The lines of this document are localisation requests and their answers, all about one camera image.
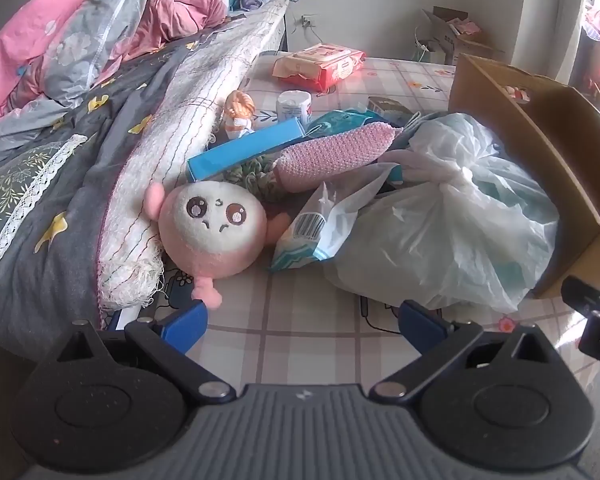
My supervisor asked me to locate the orange striped knotted cloth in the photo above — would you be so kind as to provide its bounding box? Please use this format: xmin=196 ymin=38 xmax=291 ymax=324
xmin=223 ymin=90 xmax=257 ymax=141

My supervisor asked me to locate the blue wet wipes pack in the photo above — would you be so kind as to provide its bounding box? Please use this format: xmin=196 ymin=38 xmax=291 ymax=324
xmin=305 ymin=108 xmax=386 ymax=141

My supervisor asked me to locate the red wet wipes pack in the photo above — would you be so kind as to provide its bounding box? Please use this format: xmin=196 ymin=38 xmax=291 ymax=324
xmin=272 ymin=43 xmax=368 ymax=93

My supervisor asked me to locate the floral pillow with lace trim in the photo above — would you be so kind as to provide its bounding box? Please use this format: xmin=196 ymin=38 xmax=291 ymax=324
xmin=0 ymin=133 xmax=88 ymax=301

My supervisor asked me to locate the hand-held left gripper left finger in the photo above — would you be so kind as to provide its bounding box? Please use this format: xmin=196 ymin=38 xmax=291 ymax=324
xmin=55 ymin=300 xmax=233 ymax=406

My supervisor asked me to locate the grey folded cloth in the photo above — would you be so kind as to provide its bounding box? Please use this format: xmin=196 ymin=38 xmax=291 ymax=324
xmin=402 ymin=110 xmax=433 ymax=133

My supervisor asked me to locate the white plastic bag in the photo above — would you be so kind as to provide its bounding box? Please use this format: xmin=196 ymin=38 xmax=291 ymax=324
xmin=322 ymin=112 xmax=561 ymax=316

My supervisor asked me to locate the gold tissue pack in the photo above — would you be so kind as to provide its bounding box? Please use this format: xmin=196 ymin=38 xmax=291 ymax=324
xmin=367 ymin=96 xmax=416 ymax=123

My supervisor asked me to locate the long blue box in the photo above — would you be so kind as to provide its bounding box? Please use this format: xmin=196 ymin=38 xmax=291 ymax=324
xmin=186 ymin=119 xmax=306 ymax=183

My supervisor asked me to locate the white yogurt cup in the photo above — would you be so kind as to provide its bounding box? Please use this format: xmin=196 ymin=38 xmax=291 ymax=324
xmin=276 ymin=91 xmax=313 ymax=126

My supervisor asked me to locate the green floral crumpled cloth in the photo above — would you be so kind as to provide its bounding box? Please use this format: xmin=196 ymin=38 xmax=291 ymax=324
xmin=222 ymin=155 xmax=281 ymax=203

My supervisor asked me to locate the grey printed bed sheet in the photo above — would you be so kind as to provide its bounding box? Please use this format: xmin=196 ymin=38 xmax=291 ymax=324
xmin=0 ymin=5 xmax=281 ymax=346

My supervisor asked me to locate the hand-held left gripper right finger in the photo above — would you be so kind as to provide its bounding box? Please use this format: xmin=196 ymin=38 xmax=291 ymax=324
xmin=369 ymin=300 xmax=556 ymax=406

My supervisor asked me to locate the pale green paper bag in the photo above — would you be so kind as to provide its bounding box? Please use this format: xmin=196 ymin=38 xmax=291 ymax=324
xmin=410 ymin=25 xmax=433 ymax=63

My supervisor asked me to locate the pink and grey quilt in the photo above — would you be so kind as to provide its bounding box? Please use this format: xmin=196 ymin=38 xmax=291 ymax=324
xmin=0 ymin=0 xmax=241 ymax=121

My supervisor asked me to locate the pink knitted cloth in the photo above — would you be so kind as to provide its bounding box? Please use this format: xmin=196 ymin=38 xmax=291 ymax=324
xmin=271 ymin=122 xmax=396 ymax=193

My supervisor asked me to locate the round pink plush toy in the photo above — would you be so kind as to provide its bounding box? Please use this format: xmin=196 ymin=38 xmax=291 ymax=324
xmin=144 ymin=181 xmax=293 ymax=306

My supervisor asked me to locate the open printed cardboard box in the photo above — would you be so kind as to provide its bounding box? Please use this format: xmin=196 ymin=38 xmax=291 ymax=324
xmin=420 ymin=6 xmax=506 ymax=66

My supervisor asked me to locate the teal and white tissue packet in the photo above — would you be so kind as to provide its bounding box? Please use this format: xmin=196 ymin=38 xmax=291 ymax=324
xmin=269 ymin=180 xmax=376 ymax=273

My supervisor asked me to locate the plain brown cardboard box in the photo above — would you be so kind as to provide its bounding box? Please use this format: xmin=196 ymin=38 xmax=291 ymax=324
xmin=447 ymin=53 xmax=600 ymax=301

